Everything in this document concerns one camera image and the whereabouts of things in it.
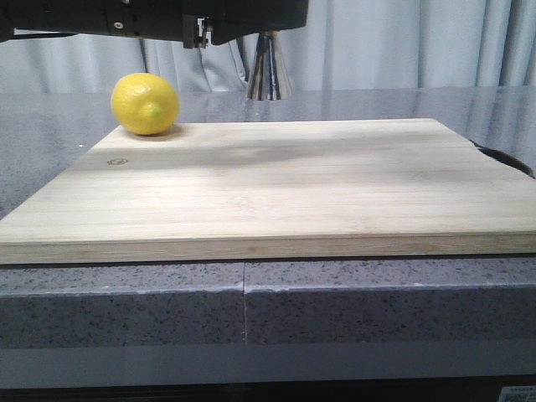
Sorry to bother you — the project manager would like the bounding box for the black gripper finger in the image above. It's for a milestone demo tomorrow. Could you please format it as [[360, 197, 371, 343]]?
[[211, 0, 309, 45]]

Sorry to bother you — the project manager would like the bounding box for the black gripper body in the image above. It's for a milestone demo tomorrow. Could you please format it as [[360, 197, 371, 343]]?
[[98, 0, 224, 49]]

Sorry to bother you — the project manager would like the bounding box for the steel hourglass jigger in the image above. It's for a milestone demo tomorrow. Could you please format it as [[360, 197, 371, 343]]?
[[246, 31, 292, 101]]

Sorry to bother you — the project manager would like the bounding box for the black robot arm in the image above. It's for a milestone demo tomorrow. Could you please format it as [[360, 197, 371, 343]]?
[[1, 1, 308, 49]]

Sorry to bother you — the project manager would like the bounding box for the yellow lemon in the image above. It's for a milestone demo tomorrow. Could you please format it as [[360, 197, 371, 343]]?
[[111, 73, 179, 135]]

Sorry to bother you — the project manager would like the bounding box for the grey curtain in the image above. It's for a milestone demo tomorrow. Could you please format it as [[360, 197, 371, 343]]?
[[1, 30, 535, 94]]

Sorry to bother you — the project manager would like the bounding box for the light wooden cutting board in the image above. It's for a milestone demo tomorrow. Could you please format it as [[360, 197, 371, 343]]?
[[1, 119, 535, 265]]

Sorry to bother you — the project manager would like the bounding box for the white label sticker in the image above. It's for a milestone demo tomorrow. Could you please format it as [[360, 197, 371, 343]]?
[[497, 385, 536, 402]]

